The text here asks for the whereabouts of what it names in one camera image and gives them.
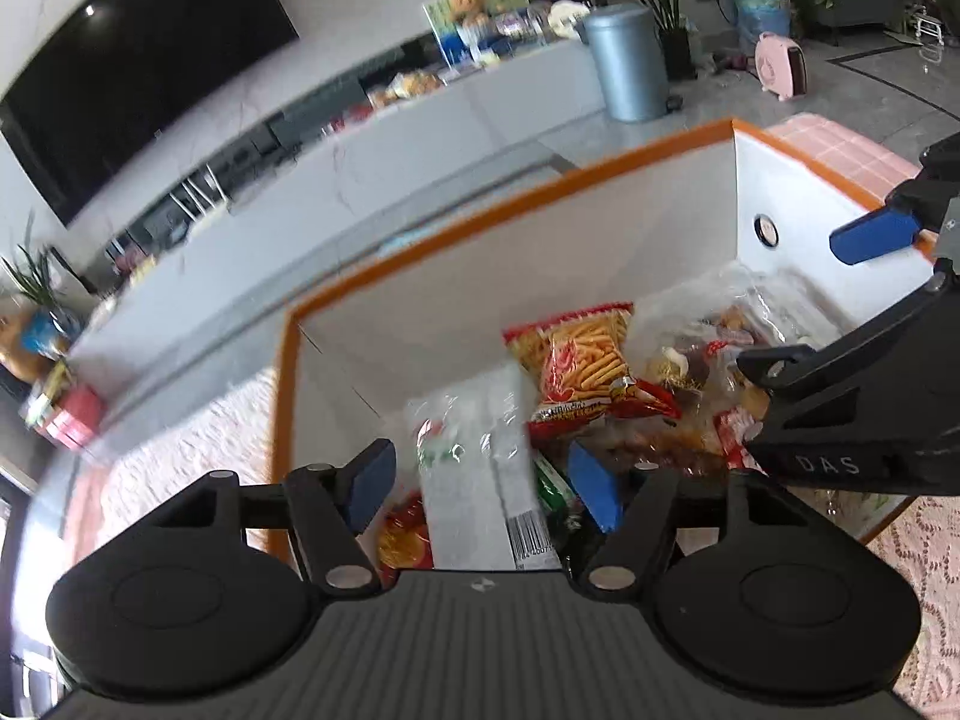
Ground blue water jug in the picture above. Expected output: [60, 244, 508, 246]
[734, 0, 791, 55]

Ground white wifi router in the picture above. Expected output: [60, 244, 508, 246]
[167, 163, 229, 224]

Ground pink white lace rug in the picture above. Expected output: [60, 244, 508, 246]
[47, 119, 958, 718]

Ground orange cardboard box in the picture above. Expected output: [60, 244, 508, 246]
[272, 119, 932, 497]

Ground yellow snacks on cabinet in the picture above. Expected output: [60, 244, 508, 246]
[368, 70, 444, 109]

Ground pink storage crate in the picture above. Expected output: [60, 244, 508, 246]
[34, 385, 104, 452]

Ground white marble tv cabinet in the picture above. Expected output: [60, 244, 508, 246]
[68, 41, 602, 398]

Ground small potted green plant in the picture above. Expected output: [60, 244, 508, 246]
[2, 213, 83, 361]

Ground pink small heater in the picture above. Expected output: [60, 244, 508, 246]
[755, 32, 809, 101]

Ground grey metal trash bin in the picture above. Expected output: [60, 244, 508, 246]
[579, 4, 670, 122]

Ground white grey snack packet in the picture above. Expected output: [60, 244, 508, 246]
[405, 362, 560, 572]

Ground teddy bear plush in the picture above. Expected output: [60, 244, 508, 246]
[448, 0, 488, 28]

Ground red yellow chips bag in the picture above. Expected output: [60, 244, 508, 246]
[501, 302, 682, 445]

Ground black wall television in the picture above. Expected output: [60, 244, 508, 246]
[2, 0, 298, 223]

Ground clear bread snack bag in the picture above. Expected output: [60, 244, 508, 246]
[622, 263, 850, 476]

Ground brown ceramic vase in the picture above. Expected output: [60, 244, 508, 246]
[0, 309, 52, 383]

